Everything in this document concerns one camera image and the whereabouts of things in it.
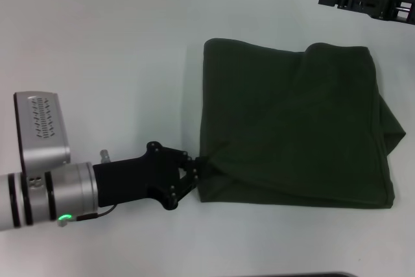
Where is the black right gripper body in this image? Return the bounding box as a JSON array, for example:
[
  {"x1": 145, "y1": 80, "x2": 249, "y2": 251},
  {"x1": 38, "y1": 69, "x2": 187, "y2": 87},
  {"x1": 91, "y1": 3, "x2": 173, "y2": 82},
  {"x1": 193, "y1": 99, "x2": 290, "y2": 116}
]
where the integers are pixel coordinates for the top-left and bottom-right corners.
[{"x1": 372, "y1": 0, "x2": 415, "y2": 27}]

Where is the dark green FREE T-shirt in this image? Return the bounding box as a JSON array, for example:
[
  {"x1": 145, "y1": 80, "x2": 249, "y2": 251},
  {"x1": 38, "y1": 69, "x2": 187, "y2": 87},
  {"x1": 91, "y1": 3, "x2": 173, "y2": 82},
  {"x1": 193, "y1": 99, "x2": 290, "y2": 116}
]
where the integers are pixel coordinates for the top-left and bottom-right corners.
[{"x1": 198, "y1": 38, "x2": 408, "y2": 210}]

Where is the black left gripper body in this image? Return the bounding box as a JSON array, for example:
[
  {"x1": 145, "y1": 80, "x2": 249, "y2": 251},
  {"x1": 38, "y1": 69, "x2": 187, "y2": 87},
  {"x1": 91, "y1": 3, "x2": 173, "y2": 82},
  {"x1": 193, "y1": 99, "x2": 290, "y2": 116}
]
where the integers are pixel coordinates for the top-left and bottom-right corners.
[{"x1": 92, "y1": 140, "x2": 182, "y2": 211}]

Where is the left arm connector cable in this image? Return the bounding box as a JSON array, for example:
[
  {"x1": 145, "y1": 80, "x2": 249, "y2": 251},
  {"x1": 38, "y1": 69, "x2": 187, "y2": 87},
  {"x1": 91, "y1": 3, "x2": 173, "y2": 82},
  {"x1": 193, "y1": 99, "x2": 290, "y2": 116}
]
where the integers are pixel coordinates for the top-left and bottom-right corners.
[{"x1": 57, "y1": 204, "x2": 118, "y2": 228}]

